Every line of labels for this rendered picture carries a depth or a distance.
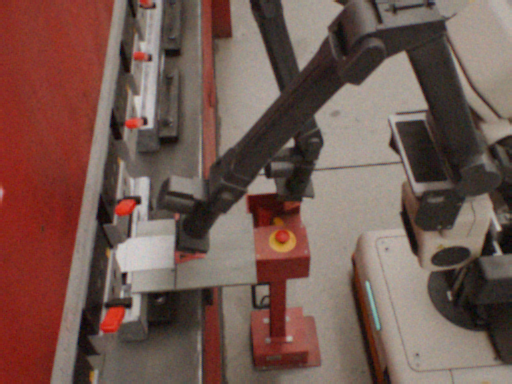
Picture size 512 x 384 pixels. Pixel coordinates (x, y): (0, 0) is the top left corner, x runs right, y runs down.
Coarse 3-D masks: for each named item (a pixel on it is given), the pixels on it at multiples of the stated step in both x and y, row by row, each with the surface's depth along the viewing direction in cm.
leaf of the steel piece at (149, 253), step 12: (132, 240) 122; (144, 240) 122; (156, 240) 122; (168, 240) 122; (132, 252) 120; (144, 252) 120; (156, 252) 120; (168, 252) 120; (132, 264) 118; (144, 264) 118; (156, 264) 118; (168, 264) 118
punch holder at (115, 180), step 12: (108, 132) 96; (108, 144) 94; (108, 156) 94; (108, 168) 93; (120, 168) 102; (108, 180) 92; (120, 180) 100; (108, 192) 92; (120, 192) 99; (108, 204) 91; (96, 216) 92; (108, 216) 92; (120, 216) 98; (108, 228) 95; (120, 228) 97; (108, 240) 98; (120, 240) 98
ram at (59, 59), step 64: (0, 0) 56; (64, 0) 77; (0, 64) 55; (64, 64) 75; (0, 128) 54; (64, 128) 73; (64, 192) 71; (0, 256) 52; (64, 256) 69; (0, 320) 51
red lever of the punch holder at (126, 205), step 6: (120, 198) 97; (126, 198) 96; (132, 198) 96; (138, 198) 96; (120, 204) 90; (126, 204) 90; (132, 204) 91; (138, 204) 96; (120, 210) 88; (126, 210) 88; (132, 210) 91
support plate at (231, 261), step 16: (144, 224) 125; (160, 224) 125; (224, 224) 124; (240, 224) 124; (224, 240) 122; (240, 240) 121; (208, 256) 119; (224, 256) 119; (240, 256) 119; (144, 272) 117; (160, 272) 117; (192, 272) 117; (208, 272) 117; (224, 272) 116; (240, 272) 116; (144, 288) 115; (160, 288) 115; (176, 288) 115; (192, 288) 115
